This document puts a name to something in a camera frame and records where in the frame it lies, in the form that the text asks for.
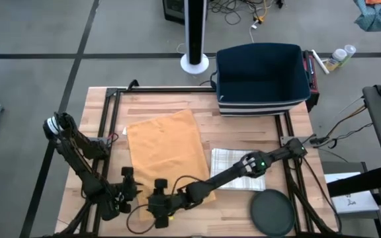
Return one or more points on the green bottle white cap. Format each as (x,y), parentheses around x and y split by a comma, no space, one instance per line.
(349,51)

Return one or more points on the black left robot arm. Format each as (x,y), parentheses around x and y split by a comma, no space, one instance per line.
(78,158)

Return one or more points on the white paper box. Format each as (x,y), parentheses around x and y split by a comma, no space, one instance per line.
(356,205)

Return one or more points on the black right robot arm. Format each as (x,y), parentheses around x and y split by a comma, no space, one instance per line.
(230,175)

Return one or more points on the silver black tower fan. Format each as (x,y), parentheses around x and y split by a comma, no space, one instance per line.
(194,33)

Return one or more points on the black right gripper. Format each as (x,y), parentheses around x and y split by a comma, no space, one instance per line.
(170,203)

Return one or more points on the orange towel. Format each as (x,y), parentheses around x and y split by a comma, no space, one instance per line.
(164,148)

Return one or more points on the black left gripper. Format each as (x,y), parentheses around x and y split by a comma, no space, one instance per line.
(129,190)

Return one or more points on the white tube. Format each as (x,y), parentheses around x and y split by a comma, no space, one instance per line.
(319,62)

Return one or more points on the black aluminium crossbar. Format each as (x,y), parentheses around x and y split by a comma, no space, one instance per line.
(177,89)

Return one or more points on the black diagonal bar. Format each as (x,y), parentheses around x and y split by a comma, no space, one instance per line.
(359,182)

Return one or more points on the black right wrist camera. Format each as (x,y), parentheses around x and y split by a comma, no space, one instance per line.
(161,222)

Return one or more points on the navy white striped fabric bin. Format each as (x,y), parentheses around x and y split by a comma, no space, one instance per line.
(260,72)

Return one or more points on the white towel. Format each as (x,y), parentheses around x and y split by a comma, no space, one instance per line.
(223,158)

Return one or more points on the yellow label bottle white cap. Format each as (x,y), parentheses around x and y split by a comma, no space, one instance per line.
(336,59)

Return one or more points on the black frame clamp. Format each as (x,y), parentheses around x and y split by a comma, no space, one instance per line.
(132,84)

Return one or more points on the red black tool case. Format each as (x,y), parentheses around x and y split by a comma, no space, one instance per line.
(313,79)

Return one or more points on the dark green round plate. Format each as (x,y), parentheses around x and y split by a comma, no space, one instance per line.
(273,213)

